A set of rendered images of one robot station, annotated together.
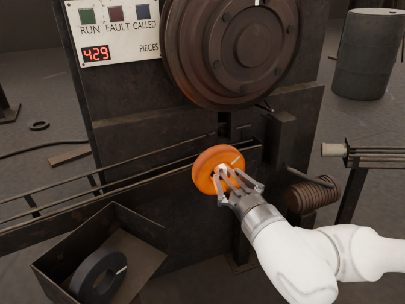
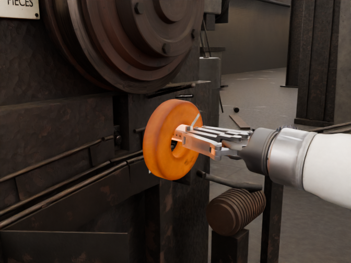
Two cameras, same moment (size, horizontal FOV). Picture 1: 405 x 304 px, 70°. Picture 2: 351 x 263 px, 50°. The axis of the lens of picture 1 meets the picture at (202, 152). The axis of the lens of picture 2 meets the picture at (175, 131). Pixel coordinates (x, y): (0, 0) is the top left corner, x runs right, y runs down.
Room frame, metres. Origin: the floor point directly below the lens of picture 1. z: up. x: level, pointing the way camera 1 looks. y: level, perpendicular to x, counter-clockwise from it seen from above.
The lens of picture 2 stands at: (0.06, 0.32, 1.00)
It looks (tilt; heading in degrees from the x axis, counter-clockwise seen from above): 13 degrees down; 328
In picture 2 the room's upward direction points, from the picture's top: straight up
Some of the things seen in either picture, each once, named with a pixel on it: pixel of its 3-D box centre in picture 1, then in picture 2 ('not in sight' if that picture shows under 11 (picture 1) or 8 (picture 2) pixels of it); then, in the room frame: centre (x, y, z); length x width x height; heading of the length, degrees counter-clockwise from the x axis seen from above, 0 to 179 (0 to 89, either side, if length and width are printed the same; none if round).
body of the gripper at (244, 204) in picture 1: (246, 202); (250, 148); (0.51, -0.10, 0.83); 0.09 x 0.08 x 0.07; 21
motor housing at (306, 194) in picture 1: (304, 227); (234, 261); (0.95, -0.47, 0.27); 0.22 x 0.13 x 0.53; 111
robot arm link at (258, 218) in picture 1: (263, 225); (293, 157); (0.44, -0.13, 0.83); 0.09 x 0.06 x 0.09; 111
